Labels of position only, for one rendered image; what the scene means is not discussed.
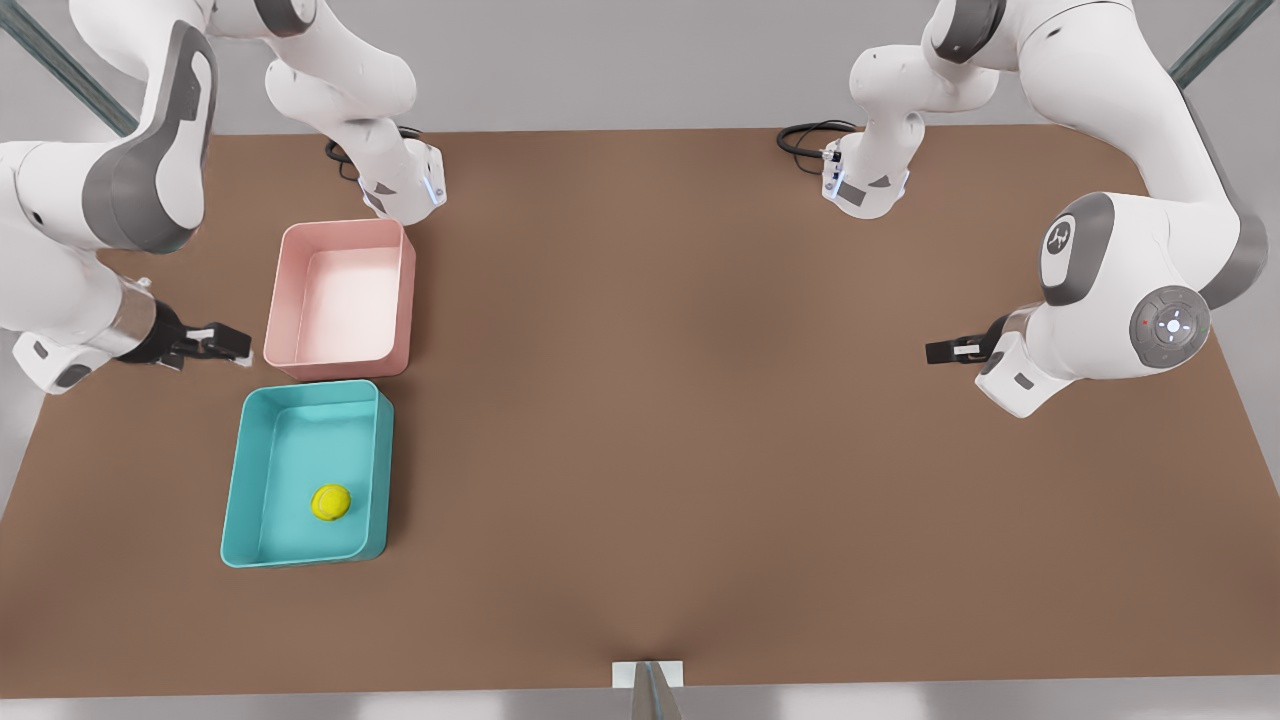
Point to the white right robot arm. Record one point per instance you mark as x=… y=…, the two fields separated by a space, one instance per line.
x=130 y=180

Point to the teal plastic tray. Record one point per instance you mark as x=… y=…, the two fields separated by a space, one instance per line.
x=308 y=474

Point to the yellow tennis ball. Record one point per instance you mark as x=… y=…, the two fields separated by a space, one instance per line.
x=331 y=502

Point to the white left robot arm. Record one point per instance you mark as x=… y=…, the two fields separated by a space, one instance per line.
x=1120 y=250

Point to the silver frame post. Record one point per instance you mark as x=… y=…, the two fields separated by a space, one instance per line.
x=60 y=62
x=650 y=690
x=1215 y=38

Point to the pink plastic tray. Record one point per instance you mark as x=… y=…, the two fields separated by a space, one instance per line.
x=340 y=300

